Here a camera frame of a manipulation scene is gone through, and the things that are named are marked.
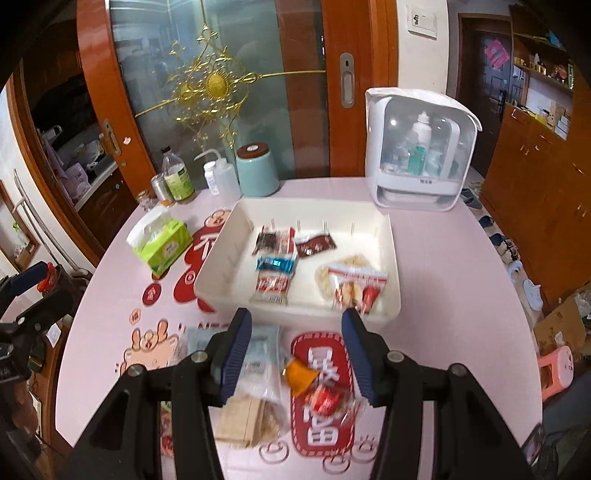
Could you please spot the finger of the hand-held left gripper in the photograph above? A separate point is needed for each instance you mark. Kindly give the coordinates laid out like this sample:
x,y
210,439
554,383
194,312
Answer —
x,y
27,279
46,309

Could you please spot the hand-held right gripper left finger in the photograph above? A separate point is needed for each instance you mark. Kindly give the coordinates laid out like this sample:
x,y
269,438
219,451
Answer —
x,y
235,355

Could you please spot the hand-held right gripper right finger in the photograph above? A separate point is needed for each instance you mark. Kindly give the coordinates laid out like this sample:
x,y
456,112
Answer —
x,y
360,355

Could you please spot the large light-blue snack packet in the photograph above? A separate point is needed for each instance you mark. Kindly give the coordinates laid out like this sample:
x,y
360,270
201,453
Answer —
x,y
258,350

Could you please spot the small red candy packet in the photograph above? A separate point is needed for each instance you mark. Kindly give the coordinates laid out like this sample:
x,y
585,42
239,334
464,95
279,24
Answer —
x,y
328,399

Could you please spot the small orange packet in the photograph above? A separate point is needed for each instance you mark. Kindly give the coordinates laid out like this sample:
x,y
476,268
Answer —
x,y
300,376

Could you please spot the beige wafer packet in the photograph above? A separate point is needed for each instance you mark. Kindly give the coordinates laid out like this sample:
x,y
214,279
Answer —
x,y
249,420

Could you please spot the red and white snack packet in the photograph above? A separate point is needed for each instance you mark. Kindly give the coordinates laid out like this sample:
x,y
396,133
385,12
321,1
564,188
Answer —
x,y
360,286

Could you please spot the clear packet of yellow chips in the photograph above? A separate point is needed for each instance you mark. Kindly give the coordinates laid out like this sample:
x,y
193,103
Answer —
x,y
332,267

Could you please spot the small blue snack packet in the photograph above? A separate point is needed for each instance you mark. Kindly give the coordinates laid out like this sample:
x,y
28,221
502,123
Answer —
x,y
276,264

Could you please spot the white plastic bin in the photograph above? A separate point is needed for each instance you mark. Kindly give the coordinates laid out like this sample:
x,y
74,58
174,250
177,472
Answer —
x,y
360,240

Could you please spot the brown chocolate packet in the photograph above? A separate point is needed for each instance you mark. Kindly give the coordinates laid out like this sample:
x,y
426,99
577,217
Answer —
x,y
315,244

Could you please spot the dark jar with red lid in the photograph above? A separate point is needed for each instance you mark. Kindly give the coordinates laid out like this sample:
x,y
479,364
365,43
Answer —
x,y
55,278

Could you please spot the wooden framed picture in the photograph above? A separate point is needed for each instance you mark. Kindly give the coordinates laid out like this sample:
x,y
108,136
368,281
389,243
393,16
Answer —
x,y
18,235

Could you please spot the green tissue box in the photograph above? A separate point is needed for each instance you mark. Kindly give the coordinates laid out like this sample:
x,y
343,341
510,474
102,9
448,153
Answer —
x,y
166,244

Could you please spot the cluttered kitchen counter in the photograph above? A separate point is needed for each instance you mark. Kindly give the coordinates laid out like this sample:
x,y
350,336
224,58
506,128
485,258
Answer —
x,y
87,161

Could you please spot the small glass jar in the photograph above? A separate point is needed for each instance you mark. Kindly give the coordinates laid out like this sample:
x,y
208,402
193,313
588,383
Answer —
x,y
144,202

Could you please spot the silver metal can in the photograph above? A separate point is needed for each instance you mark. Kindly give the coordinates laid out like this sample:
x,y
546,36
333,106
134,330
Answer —
x,y
159,189

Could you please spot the clear squeeze wash bottle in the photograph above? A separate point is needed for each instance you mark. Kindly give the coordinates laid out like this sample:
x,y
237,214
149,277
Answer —
x,y
227,180

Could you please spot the row of slippers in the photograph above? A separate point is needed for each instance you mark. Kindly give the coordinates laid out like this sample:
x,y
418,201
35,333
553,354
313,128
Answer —
x,y
512,267

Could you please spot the glass bottle with green label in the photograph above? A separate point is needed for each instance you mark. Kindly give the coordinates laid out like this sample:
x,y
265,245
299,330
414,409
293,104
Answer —
x,y
179,184

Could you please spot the white pill bottle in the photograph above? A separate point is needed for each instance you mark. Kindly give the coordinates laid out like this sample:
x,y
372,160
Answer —
x,y
210,177

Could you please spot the teal canister with brown lid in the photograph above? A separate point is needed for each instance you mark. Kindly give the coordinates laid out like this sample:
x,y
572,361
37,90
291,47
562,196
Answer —
x,y
256,175

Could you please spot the pink plastic stool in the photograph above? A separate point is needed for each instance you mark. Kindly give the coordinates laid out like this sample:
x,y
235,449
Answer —
x,y
556,369

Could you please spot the cardboard box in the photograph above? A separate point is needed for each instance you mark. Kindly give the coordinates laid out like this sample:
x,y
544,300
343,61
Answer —
x,y
561,323

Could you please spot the white storage cabinet with clear door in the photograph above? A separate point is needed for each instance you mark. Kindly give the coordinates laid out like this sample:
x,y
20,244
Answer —
x,y
383,138

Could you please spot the wooden cabinet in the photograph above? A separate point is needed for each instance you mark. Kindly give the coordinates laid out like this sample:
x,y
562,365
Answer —
x,y
540,198

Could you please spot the wooden glass sliding door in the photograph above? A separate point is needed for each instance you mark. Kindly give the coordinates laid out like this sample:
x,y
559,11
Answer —
x,y
152,69

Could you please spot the dark wooden door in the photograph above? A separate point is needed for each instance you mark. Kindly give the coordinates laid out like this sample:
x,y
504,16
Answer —
x,y
475,115

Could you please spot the pink door decoration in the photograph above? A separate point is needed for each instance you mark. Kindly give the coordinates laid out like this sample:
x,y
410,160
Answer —
x,y
496,54

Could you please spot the wooden wall shelf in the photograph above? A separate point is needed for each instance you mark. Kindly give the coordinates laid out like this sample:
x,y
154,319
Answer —
x,y
545,92

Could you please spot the white wall switch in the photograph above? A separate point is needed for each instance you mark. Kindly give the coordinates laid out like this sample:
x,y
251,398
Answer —
x,y
422,22

